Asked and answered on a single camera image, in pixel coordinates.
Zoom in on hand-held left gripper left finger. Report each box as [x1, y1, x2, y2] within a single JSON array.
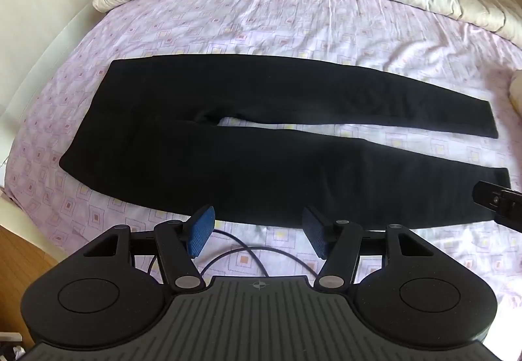
[[84, 204, 216, 292]]

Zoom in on black pants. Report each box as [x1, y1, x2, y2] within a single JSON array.
[[59, 54, 511, 230]]

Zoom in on black cable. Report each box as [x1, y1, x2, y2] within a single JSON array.
[[147, 228, 319, 278]]

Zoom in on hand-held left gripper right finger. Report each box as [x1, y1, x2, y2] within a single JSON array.
[[302, 205, 430, 291]]

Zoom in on purple patterned bed sheet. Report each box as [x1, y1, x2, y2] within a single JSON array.
[[2, 0, 522, 277]]

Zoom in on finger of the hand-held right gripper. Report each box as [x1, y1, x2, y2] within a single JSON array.
[[472, 180, 522, 233]]

